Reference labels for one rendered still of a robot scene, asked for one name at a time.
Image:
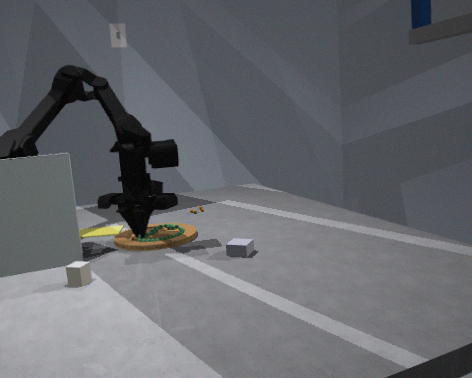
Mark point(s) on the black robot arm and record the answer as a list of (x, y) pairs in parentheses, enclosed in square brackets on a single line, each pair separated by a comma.
[(134, 142)]

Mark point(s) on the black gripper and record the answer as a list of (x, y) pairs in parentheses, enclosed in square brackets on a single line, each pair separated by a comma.
[(134, 205)]

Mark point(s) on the small beige cube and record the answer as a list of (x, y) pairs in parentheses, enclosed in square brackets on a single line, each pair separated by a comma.
[(79, 274)]

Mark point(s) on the round wooden bead board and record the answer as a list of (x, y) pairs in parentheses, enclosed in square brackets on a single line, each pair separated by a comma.
[(127, 240)]

